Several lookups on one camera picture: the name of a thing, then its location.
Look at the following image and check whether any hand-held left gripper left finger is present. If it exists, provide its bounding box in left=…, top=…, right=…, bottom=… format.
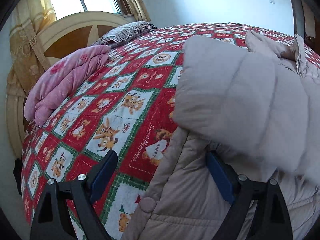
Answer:
left=29, top=150, right=118, bottom=240

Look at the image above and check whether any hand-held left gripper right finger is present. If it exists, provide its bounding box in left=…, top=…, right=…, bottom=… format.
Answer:
left=205, top=150, right=293, bottom=240

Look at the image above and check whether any beige puffer jacket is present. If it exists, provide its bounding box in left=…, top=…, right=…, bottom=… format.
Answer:
left=120, top=30, right=320, bottom=240

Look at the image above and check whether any red printed bed sheet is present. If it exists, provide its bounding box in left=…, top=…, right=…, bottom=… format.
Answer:
left=21, top=22, right=320, bottom=240

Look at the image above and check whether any pink quilt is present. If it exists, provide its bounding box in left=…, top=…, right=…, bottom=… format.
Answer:
left=24, top=44, right=110, bottom=128

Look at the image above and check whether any cream wooden headboard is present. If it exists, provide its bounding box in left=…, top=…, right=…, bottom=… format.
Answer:
left=5, top=10, right=134, bottom=160

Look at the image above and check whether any yellow patterned curtain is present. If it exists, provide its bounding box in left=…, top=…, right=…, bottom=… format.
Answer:
left=6, top=0, right=58, bottom=98
left=116, top=0, right=152, bottom=22

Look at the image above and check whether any striped pillow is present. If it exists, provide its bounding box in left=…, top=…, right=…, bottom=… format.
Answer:
left=96, top=21, right=158, bottom=47

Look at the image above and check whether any brown wooden door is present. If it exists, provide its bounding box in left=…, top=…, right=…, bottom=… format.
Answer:
left=301, top=0, right=319, bottom=40

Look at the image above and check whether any dark door frame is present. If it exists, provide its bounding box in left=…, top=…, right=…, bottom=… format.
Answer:
left=286, top=0, right=304, bottom=37

